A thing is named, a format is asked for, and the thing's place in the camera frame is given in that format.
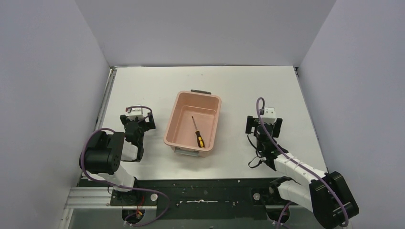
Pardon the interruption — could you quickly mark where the black yellow screwdriver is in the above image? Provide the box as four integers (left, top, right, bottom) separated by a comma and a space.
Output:
192, 116, 205, 148

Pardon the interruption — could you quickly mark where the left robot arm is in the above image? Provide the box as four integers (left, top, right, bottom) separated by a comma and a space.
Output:
79, 112, 156, 205

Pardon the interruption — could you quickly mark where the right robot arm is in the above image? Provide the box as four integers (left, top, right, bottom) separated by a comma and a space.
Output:
245, 116, 360, 229

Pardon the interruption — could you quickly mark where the pink plastic bin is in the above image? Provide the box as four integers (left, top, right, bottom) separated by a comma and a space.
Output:
163, 90, 222, 157

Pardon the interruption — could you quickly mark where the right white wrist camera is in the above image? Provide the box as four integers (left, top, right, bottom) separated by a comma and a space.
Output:
260, 107, 277, 125

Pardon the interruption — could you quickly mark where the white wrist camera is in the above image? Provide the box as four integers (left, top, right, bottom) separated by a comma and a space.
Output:
127, 106, 144, 120
260, 107, 277, 125

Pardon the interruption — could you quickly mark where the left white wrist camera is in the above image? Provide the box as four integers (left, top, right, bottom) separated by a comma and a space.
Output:
127, 106, 144, 120

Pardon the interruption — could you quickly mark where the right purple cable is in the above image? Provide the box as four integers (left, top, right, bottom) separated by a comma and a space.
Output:
256, 97, 349, 229

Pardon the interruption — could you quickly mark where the purple cable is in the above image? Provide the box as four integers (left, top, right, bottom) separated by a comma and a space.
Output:
81, 105, 171, 228
256, 97, 349, 229

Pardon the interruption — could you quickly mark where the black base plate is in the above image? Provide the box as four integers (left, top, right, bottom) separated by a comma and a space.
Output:
77, 177, 333, 221

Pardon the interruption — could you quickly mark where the aluminium frame rail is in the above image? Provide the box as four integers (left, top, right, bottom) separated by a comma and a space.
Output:
65, 179, 286, 209

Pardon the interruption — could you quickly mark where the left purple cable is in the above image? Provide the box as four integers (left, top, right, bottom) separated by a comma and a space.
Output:
81, 105, 171, 228

